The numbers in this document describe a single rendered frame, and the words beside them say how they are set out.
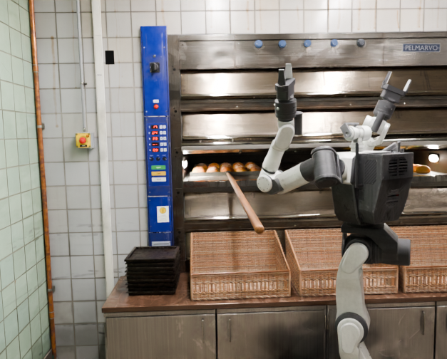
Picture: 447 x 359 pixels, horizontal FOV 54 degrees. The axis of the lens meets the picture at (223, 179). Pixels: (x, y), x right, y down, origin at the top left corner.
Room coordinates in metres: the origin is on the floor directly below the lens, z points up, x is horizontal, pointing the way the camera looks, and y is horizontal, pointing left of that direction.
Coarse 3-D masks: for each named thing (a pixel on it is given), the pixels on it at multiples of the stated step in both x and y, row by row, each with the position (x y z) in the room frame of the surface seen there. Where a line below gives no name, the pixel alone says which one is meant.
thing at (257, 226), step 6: (228, 174) 2.95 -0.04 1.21; (234, 180) 2.57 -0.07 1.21; (234, 186) 2.34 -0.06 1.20; (240, 192) 2.07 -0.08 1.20; (240, 198) 1.93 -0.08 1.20; (246, 204) 1.74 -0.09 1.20; (246, 210) 1.65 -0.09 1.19; (252, 210) 1.62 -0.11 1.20; (252, 216) 1.51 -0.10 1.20; (252, 222) 1.43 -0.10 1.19; (258, 222) 1.39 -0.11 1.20; (258, 228) 1.35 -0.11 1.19
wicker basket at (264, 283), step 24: (192, 240) 2.69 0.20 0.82; (216, 240) 2.75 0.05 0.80; (240, 240) 2.76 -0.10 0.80; (264, 240) 2.76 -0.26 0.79; (192, 264) 2.60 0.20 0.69; (216, 264) 2.71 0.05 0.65; (240, 264) 2.72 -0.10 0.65; (264, 264) 2.72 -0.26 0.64; (192, 288) 2.40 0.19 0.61; (216, 288) 2.45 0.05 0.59; (240, 288) 2.44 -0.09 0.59; (264, 288) 2.32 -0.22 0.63; (288, 288) 2.33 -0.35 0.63
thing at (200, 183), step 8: (416, 176) 2.85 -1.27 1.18; (424, 176) 2.85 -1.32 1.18; (432, 176) 2.85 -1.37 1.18; (440, 176) 2.85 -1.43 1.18; (184, 184) 2.79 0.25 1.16; (192, 184) 2.79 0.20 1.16; (200, 184) 2.80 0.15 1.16; (208, 184) 2.80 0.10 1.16; (216, 184) 2.80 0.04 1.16; (224, 184) 2.80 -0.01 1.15; (240, 184) 2.81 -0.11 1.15; (248, 184) 2.81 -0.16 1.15; (256, 184) 2.81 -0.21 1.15; (304, 184) 2.82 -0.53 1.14
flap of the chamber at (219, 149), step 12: (300, 144) 2.67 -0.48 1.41; (312, 144) 2.67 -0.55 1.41; (324, 144) 2.68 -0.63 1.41; (336, 144) 2.68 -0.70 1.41; (348, 144) 2.68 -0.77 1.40; (384, 144) 2.69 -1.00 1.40; (408, 144) 2.69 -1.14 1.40; (420, 144) 2.70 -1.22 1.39; (432, 144) 2.70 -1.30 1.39; (444, 144) 2.70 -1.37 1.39
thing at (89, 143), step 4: (76, 132) 2.70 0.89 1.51; (80, 132) 2.70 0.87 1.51; (84, 132) 2.70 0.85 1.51; (88, 132) 2.70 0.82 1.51; (92, 132) 2.73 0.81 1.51; (76, 136) 2.70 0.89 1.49; (80, 136) 2.70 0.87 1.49; (84, 136) 2.70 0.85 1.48; (92, 136) 2.73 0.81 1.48; (76, 140) 2.70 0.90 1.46; (88, 140) 2.70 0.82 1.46; (92, 140) 2.72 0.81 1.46; (76, 144) 2.70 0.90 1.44; (80, 144) 2.70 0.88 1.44; (84, 144) 2.70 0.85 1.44; (88, 144) 2.70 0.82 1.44; (92, 144) 2.72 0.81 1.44; (76, 148) 2.70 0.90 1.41; (80, 148) 2.70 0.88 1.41; (84, 148) 2.71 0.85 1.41
